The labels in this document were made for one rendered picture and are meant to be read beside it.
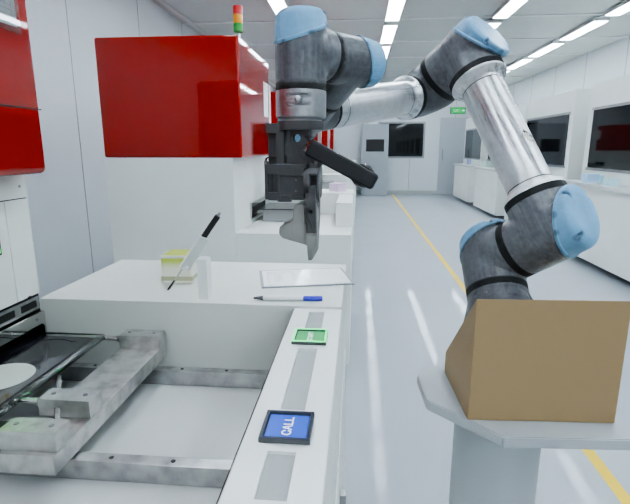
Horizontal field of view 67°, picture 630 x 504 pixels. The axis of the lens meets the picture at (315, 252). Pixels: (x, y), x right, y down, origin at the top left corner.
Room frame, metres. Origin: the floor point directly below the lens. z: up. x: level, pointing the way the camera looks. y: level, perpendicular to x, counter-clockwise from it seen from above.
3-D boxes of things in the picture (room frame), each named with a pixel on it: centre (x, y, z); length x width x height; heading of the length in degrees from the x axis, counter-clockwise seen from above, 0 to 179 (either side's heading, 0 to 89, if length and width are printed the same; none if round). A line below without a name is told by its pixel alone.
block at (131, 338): (0.89, 0.35, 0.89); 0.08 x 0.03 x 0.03; 85
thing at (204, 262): (0.94, 0.24, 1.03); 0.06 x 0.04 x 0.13; 85
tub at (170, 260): (1.07, 0.31, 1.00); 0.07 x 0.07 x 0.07; 89
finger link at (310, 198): (0.71, 0.01, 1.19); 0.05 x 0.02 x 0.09; 175
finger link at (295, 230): (0.72, 0.03, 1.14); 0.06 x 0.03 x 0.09; 85
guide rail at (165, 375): (0.85, 0.30, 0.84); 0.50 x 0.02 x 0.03; 85
